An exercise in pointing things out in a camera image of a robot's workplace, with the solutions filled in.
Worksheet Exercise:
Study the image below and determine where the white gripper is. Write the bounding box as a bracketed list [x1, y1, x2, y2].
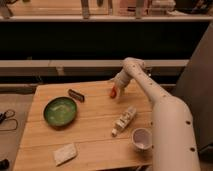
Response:
[112, 70, 131, 89]

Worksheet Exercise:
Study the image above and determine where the orange red pepper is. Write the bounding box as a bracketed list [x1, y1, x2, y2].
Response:
[110, 86, 118, 98]

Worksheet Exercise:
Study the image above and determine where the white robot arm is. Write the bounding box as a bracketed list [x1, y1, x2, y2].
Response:
[113, 57, 201, 171]

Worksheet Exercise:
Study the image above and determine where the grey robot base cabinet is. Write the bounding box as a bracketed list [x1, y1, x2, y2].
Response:
[174, 21, 213, 154]

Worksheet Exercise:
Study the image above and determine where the white ceramic cup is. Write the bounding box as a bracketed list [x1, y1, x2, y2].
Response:
[131, 128, 152, 151]

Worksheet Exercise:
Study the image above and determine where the green ceramic bowl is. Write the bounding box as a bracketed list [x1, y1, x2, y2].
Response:
[43, 97, 77, 127]

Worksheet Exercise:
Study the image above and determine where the white toy bottle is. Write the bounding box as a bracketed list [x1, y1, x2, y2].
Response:
[111, 106, 137, 137]

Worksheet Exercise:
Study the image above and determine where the dark rectangular candy bar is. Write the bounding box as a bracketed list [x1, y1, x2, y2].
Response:
[68, 89, 85, 102]

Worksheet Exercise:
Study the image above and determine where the wooden table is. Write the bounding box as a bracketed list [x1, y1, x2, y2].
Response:
[14, 81, 152, 171]

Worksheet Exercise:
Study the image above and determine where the white sponge block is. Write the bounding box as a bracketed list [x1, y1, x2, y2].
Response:
[53, 143, 77, 166]

